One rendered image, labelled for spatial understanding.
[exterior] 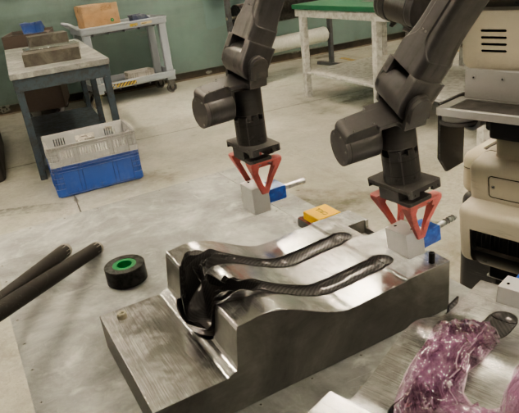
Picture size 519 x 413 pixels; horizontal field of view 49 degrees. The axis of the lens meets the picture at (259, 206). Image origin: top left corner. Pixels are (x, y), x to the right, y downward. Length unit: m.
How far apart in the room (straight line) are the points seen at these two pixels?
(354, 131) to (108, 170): 3.38
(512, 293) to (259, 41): 0.56
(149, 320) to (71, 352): 0.16
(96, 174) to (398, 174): 3.36
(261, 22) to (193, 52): 6.62
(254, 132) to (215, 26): 6.65
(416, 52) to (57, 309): 0.77
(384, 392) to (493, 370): 0.13
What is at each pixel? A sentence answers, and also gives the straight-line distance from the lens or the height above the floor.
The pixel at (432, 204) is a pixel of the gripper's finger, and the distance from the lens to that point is 0.92.
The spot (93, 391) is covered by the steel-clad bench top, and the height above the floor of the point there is 0.80.
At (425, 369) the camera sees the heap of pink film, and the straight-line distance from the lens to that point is 0.70.
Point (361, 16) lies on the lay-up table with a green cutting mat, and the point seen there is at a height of 0.82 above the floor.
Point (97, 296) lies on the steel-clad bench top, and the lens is 1.14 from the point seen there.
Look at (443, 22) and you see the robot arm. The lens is 0.79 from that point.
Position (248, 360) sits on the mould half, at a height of 0.87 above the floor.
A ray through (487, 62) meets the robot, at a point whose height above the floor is 1.11.
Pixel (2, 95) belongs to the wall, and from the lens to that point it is 7.32.
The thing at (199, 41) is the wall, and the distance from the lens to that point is 7.62.
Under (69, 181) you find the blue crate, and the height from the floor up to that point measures 0.11.
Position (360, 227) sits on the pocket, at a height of 0.88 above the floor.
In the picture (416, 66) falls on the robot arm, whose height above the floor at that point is 1.20.
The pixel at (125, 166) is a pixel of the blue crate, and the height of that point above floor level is 0.11.
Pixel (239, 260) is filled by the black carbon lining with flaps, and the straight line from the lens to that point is 0.93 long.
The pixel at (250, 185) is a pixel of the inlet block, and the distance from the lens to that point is 1.10.
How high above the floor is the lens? 1.36
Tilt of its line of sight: 24 degrees down
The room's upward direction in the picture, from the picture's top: 7 degrees counter-clockwise
